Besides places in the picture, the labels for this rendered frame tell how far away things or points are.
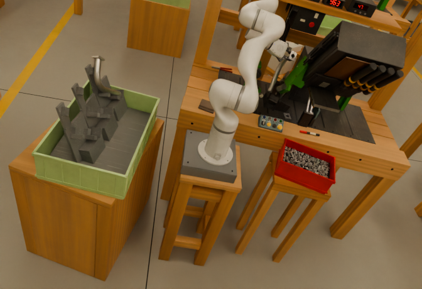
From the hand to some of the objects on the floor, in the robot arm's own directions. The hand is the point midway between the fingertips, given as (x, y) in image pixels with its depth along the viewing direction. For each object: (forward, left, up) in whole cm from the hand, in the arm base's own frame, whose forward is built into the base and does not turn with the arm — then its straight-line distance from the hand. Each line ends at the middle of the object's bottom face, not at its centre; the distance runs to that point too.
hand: (290, 56), depth 212 cm
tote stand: (-47, +105, -126) cm, 171 cm away
